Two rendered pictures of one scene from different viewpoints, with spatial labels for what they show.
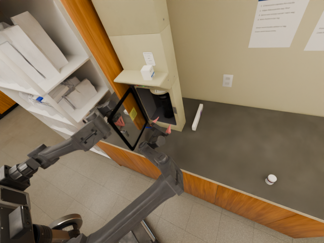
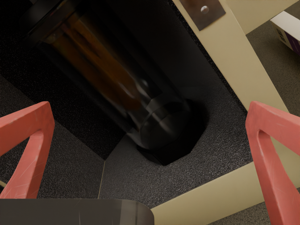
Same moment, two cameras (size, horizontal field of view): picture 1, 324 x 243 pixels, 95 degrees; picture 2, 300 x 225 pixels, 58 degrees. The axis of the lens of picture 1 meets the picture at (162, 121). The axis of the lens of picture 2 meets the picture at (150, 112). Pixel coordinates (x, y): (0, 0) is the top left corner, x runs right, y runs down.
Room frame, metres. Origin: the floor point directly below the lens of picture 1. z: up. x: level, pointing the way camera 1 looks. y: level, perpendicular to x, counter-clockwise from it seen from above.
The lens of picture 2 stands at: (0.57, 0.02, 1.24)
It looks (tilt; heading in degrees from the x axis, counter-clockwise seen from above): 28 degrees down; 343
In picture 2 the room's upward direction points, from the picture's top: 43 degrees counter-clockwise
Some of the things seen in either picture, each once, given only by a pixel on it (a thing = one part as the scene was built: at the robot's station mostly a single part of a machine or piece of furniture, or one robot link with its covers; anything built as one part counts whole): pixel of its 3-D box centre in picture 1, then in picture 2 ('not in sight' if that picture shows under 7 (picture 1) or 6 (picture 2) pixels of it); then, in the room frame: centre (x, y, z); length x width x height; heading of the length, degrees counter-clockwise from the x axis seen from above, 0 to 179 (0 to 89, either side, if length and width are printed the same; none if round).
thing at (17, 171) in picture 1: (23, 171); not in sight; (0.45, 0.67, 1.45); 0.09 x 0.08 x 0.12; 27
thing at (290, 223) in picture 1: (190, 152); not in sight; (0.76, -0.18, 0.45); 2.05 x 0.67 x 0.90; 50
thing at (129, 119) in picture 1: (131, 121); not in sight; (0.78, 0.21, 1.19); 0.30 x 0.01 x 0.40; 144
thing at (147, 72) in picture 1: (147, 73); not in sight; (0.73, -0.02, 1.54); 0.05 x 0.05 x 0.06; 57
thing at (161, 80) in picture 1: (142, 83); not in sight; (0.78, 0.03, 1.46); 0.32 x 0.12 x 0.10; 50
